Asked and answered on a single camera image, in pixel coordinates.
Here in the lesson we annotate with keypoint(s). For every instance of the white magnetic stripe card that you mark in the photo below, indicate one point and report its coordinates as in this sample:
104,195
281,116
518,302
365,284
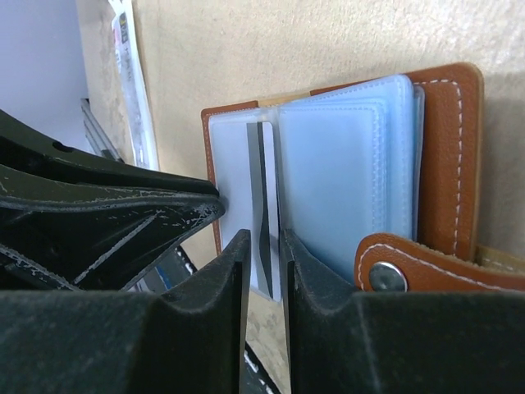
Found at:
266,279

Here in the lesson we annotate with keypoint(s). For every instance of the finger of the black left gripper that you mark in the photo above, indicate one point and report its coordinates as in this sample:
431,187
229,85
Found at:
29,151
100,235

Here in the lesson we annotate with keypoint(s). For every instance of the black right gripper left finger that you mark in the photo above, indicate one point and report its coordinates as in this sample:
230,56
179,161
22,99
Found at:
187,340

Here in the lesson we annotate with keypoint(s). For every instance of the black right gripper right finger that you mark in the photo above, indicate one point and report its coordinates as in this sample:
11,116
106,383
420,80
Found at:
343,340

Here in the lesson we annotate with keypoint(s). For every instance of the brown leather card holder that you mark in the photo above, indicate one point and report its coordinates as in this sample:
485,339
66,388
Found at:
378,179

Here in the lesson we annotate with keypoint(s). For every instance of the clear plastic packet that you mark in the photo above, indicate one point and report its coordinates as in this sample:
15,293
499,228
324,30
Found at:
140,122

